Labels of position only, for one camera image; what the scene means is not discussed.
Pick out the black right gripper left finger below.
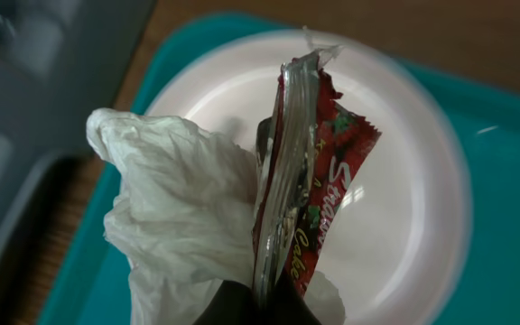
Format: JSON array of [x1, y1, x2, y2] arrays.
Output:
[[194, 281, 257, 325]]

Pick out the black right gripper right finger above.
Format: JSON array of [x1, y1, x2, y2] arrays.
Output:
[[268, 273, 320, 325]]

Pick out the white paper napkin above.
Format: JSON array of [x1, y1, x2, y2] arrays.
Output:
[[85, 107, 347, 325]]

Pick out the red strawberry cake wrapper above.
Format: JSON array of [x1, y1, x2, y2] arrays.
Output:
[[253, 46, 381, 308]]

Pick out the large white plate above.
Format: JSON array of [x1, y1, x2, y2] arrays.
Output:
[[148, 29, 471, 324]]

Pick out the grey dish rack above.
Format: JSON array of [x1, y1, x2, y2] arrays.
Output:
[[0, 0, 158, 312]]

